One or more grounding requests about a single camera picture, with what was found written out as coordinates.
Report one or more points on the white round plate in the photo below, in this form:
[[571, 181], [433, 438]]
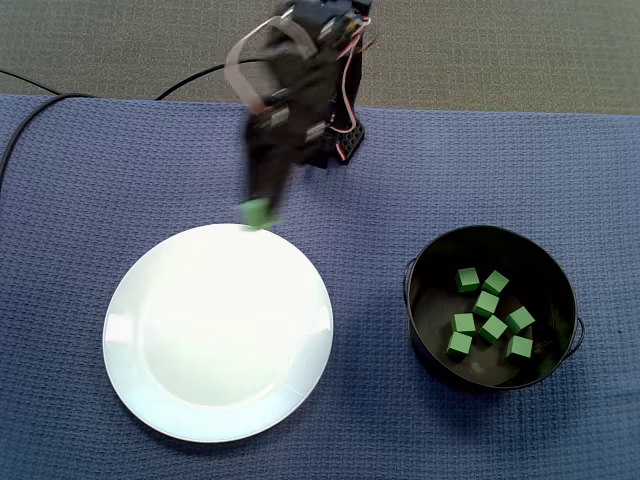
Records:
[[225, 325]]

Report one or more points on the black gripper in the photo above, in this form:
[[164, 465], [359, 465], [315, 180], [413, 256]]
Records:
[[266, 167]]

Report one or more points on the black round metal container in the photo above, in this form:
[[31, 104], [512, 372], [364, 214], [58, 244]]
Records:
[[550, 280]]

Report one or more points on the green foam cube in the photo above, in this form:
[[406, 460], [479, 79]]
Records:
[[495, 283], [486, 304], [464, 324], [520, 318], [467, 280], [493, 328], [459, 345], [257, 213], [519, 347]]

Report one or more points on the blue waffle weave cloth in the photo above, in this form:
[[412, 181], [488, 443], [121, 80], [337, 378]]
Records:
[[75, 250]]

